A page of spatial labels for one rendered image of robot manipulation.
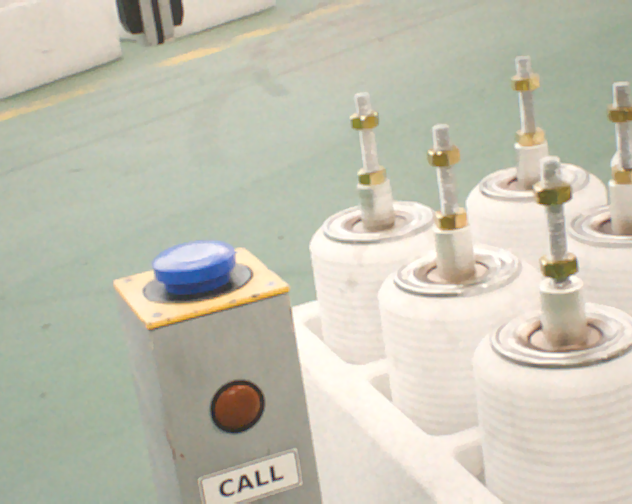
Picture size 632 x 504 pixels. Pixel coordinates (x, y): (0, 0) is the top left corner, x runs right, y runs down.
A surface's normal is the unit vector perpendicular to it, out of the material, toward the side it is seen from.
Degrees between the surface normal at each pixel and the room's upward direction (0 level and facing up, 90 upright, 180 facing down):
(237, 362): 90
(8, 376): 0
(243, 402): 88
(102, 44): 90
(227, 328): 90
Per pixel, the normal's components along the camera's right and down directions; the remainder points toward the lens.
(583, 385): -0.11, -0.22
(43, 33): 0.81, 0.08
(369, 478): -0.92, 0.24
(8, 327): -0.14, -0.94
